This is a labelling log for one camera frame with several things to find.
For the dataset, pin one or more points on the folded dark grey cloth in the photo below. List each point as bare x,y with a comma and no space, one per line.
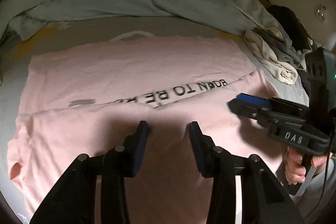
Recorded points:
279,47

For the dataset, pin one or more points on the black bag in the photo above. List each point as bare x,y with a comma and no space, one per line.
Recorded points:
297,35

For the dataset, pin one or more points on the wall power socket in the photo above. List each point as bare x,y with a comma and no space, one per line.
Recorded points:
321,12

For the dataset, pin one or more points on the folded cream cloth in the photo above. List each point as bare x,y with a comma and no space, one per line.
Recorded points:
280,70

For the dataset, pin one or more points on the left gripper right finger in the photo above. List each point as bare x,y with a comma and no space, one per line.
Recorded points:
264,199

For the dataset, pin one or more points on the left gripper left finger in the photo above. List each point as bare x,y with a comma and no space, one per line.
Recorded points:
92,189

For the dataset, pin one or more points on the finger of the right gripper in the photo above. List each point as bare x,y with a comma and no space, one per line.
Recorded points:
275,104
260,114

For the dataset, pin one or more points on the right hand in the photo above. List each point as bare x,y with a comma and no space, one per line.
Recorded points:
295,171

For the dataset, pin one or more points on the pink printed t-shirt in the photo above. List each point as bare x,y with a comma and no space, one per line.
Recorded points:
87,99

